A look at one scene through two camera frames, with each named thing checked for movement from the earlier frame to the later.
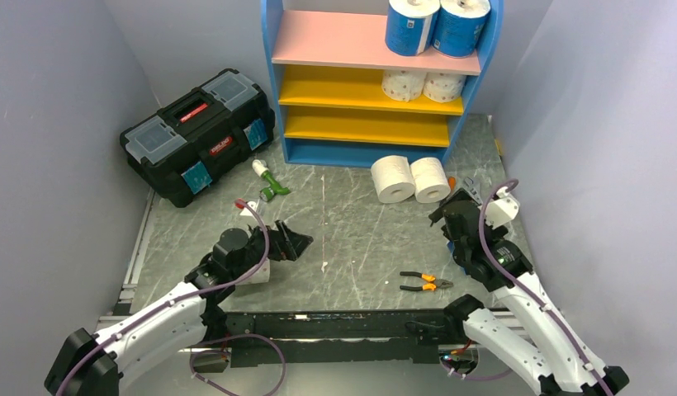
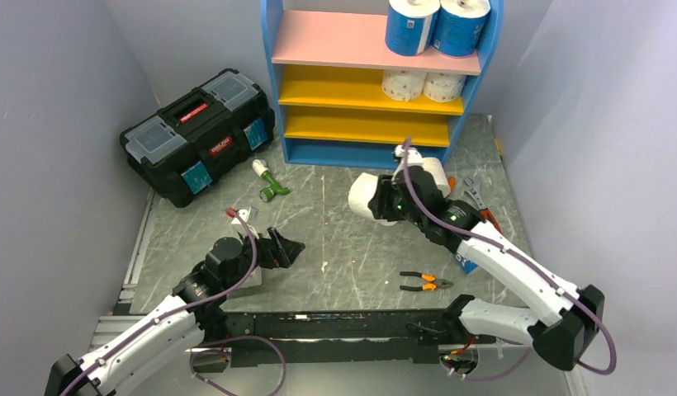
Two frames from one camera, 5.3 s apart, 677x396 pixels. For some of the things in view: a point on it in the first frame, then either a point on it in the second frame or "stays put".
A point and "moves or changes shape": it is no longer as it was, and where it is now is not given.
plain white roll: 393,178 moves or changes shape
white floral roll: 442,87 stays put
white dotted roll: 403,84 stays put
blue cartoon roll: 457,26 stays put
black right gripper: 462,193 -> 380,204
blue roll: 410,25 stays put
